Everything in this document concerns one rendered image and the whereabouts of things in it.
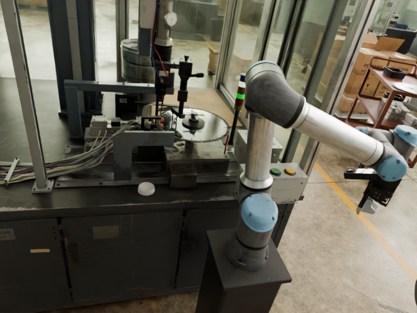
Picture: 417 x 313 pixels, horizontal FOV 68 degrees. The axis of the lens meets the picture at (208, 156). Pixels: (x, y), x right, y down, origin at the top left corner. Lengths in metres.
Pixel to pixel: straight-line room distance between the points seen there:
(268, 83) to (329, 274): 1.69
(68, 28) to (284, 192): 1.34
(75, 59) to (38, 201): 0.81
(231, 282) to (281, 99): 0.61
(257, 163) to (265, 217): 0.18
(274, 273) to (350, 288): 1.21
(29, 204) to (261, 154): 0.88
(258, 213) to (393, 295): 1.58
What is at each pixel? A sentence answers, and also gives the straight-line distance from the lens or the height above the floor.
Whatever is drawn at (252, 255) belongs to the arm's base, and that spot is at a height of 0.81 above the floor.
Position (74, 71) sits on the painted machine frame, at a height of 1.01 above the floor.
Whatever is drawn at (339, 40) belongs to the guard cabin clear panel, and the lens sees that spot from 1.33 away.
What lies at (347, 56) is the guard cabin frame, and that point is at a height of 1.40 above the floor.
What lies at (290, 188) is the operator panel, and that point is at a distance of 1.38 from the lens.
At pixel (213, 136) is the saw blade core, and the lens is 1.39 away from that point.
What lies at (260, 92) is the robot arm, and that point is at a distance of 0.82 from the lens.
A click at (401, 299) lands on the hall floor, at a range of 2.46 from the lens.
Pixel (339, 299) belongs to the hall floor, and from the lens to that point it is 2.22.
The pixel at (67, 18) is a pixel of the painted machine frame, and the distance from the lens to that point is 1.79.
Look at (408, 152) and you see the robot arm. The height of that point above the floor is 1.20.
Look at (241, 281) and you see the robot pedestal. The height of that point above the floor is 0.75.
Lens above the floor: 1.61
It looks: 32 degrees down
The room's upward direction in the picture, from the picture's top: 10 degrees clockwise
